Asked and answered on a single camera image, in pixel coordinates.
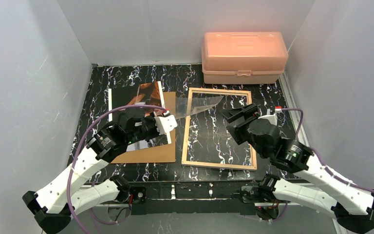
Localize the clear acrylic sheet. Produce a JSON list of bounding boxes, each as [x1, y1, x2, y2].
[[164, 92, 223, 120]]

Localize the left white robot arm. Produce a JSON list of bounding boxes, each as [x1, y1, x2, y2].
[[22, 105, 177, 234]]

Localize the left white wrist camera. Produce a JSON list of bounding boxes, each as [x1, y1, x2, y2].
[[154, 115, 178, 135]]

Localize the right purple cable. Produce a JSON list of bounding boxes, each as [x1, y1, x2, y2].
[[280, 107, 374, 225]]

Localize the picture frame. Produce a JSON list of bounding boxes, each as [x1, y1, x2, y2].
[[181, 88, 257, 171]]

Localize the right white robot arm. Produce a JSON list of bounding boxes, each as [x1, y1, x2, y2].
[[221, 104, 374, 234]]

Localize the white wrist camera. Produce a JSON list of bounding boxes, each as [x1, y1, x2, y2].
[[259, 106, 282, 126], [154, 115, 178, 135]]

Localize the orange plastic storage box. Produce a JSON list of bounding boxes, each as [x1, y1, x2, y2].
[[202, 32, 288, 84]]

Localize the brown backing board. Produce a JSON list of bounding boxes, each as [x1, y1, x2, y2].
[[109, 89, 176, 164]]

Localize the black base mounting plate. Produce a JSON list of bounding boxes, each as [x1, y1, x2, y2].
[[98, 182, 291, 215]]

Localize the purple cable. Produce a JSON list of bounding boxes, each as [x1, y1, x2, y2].
[[280, 107, 374, 225], [66, 104, 170, 234]]

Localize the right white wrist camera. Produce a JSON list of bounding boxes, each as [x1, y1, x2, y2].
[[259, 106, 282, 126]]

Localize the printed photo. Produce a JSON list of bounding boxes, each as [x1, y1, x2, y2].
[[108, 81, 171, 152]]

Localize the aluminium rail frame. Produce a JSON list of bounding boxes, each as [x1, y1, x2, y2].
[[41, 72, 349, 234]]

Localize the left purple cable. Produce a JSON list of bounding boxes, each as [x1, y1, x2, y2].
[[66, 104, 170, 234]]

